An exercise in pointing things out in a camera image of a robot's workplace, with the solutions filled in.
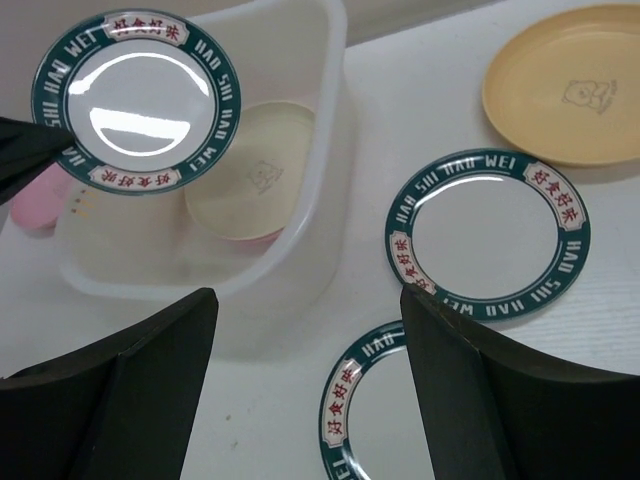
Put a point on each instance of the white plastic bin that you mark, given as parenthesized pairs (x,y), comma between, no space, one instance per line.
(126,249)

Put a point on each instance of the green rimmed white plate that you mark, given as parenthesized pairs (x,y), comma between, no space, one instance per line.
(152,100)

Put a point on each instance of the pink bear plate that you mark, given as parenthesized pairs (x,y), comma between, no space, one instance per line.
(40,203)

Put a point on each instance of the cream bear plate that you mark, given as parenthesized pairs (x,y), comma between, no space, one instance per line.
(251,193)

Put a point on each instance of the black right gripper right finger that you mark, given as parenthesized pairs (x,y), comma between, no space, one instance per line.
(493,408)

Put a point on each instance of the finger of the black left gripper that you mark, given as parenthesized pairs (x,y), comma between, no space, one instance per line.
(27,150)

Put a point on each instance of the yellow plate on right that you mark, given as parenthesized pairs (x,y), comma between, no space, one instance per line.
(566,89)

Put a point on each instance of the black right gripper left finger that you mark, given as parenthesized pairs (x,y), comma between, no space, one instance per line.
(122,407)

